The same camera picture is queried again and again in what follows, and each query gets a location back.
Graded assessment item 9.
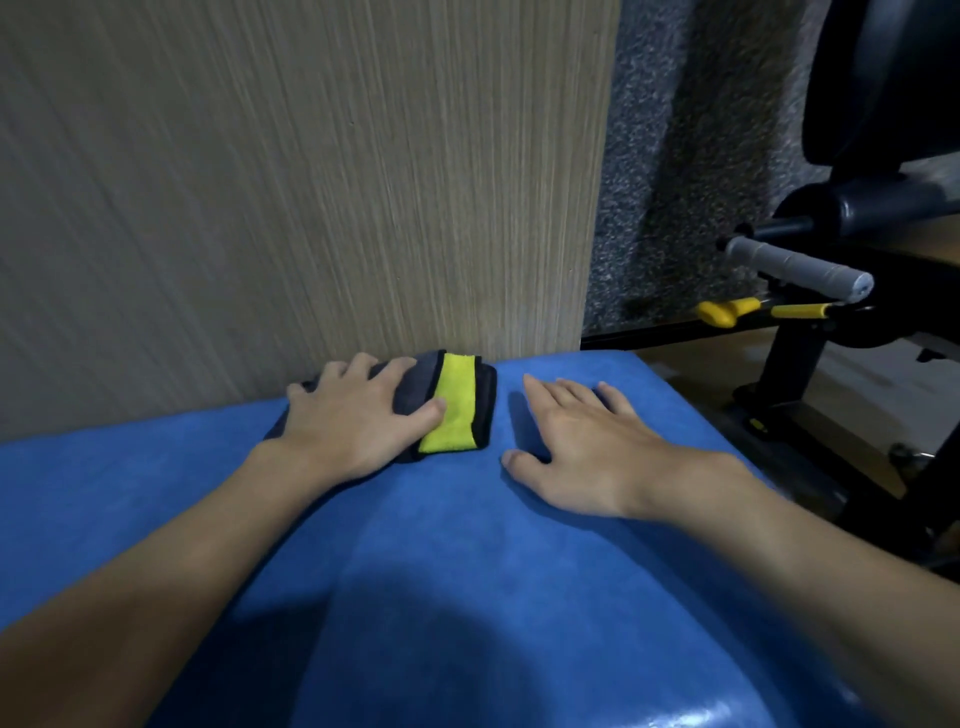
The person's left hand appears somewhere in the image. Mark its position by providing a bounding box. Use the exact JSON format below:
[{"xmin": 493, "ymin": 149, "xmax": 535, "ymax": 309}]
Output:
[{"xmin": 258, "ymin": 352, "xmax": 448, "ymax": 489}]

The person's right hand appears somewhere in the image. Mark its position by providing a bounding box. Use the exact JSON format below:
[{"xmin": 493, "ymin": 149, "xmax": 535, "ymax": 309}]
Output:
[{"xmin": 500, "ymin": 373, "xmax": 680, "ymax": 523}]

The grey and yellow cleaning cloth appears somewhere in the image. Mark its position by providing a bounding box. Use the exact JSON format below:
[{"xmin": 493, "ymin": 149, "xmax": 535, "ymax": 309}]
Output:
[{"xmin": 263, "ymin": 348, "xmax": 499, "ymax": 464}]

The blue padded bench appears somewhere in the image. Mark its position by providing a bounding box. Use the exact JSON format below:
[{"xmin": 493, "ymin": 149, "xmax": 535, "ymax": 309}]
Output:
[{"xmin": 0, "ymin": 350, "xmax": 886, "ymax": 728}]

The person's left forearm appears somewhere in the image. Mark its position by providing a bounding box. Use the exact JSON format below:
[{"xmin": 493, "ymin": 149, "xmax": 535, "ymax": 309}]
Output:
[{"xmin": 0, "ymin": 442, "xmax": 331, "ymax": 728}]

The person's right forearm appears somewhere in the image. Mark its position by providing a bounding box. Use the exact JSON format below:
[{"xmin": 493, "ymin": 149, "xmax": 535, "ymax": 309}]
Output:
[{"xmin": 644, "ymin": 442, "xmax": 960, "ymax": 728}]

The black machine seat pad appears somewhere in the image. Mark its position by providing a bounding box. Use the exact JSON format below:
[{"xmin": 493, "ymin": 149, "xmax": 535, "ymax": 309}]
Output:
[{"xmin": 873, "ymin": 215, "xmax": 960, "ymax": 268}]

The black exercise machine frame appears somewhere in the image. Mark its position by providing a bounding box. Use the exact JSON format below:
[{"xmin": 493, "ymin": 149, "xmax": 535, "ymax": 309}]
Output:
[{"xmin": 581, "ymin": 172, "xmax": 960, "ymax": 579}]

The grey handle grip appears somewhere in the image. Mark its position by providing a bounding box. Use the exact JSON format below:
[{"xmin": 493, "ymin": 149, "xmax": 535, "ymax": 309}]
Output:
[{"xmin": 723, "ymin": 234, "xmax": 877, "ymax": 305}]

